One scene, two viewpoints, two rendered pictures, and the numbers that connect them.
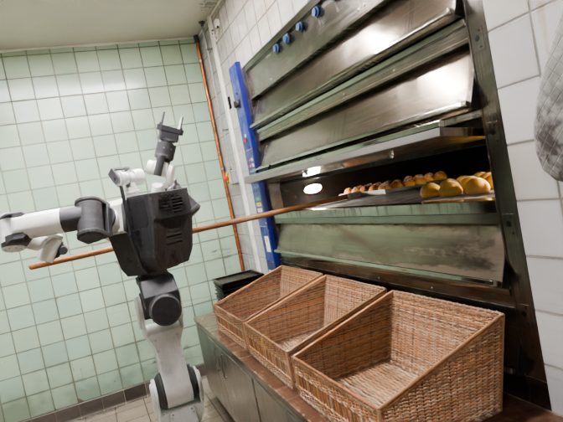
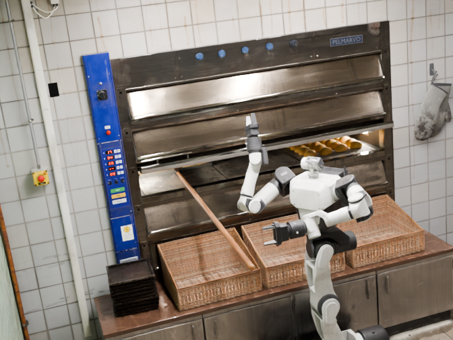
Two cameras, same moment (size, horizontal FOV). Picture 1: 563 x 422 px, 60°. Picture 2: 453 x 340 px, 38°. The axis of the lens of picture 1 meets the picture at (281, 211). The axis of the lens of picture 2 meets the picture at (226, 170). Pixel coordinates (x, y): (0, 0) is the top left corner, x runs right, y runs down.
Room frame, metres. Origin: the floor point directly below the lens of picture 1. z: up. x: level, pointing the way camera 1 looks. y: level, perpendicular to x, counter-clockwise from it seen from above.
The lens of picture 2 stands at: (2.10, 4.06, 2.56)
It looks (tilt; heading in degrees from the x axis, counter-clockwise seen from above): 17 degrees down; 276
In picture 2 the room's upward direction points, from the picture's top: 6 degrees counter-clockwise
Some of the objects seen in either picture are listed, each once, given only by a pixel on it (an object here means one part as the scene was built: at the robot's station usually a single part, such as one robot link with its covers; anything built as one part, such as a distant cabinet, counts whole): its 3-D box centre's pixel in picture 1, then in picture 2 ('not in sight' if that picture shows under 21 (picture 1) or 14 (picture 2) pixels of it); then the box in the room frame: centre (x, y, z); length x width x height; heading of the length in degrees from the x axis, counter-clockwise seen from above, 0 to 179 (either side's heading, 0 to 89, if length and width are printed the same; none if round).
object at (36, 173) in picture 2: (232, 177); (40, 176); (3.62, 0.31, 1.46); 0.10 x 0.07 x 0.10; 21
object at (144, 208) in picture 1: (149, 229); (321, 196); (1.93, 0.52, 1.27); 0.34 x 0.30 x 0.36; 145
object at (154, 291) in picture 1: (159, 297); (330, 239); (1.89, 0.53, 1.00); 0.28 x 0.13 x 0.18; 21
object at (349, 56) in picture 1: (318, 73); (261, 84); (2.23, -0.28, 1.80); 1.79 x 0.11 x 0.19; 21
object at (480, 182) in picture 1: (518, 173); (318, 141); (1.85, -0.90, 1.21); 0.61 x 0.48 x 0.06; 111
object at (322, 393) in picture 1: (390, 358); (371, 229); (1.56, -0.26, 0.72); 0.56 x 0.49 x 0.28; 22
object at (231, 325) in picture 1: (266, 302); (208, 266); (2.67, 0.17, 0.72); 0.56 x 0.49 x 0.28; 22
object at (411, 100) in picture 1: (329, 130); (264, 122); (2.23, -0.28, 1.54); 1.79 x 0.11 x 0.19; 21
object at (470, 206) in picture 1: (348, 211); (268, 175); (2.24, -0.30, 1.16); 1.80 x 0.06 x 0.04; 21
